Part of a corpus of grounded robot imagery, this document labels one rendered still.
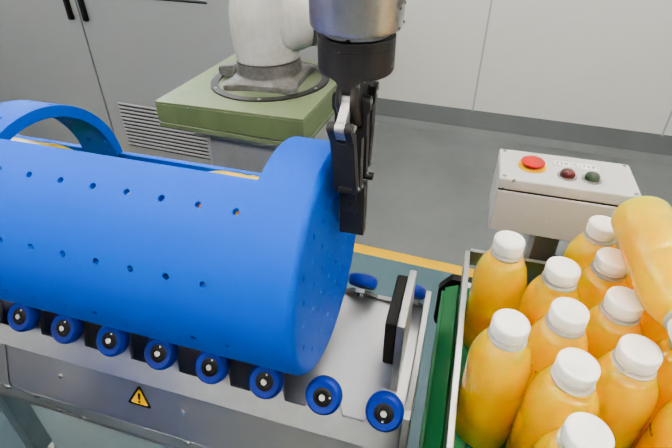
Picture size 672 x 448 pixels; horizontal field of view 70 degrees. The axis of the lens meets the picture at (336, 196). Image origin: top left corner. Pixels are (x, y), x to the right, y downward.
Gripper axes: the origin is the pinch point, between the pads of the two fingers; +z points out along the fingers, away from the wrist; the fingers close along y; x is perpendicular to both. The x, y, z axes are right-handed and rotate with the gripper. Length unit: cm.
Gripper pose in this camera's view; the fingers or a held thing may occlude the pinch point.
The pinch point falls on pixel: (353, 206)
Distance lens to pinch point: 56.3
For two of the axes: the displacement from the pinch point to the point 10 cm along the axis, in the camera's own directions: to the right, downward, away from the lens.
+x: -9.6, -1.5, 2.3
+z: 0.0, 8.3, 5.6
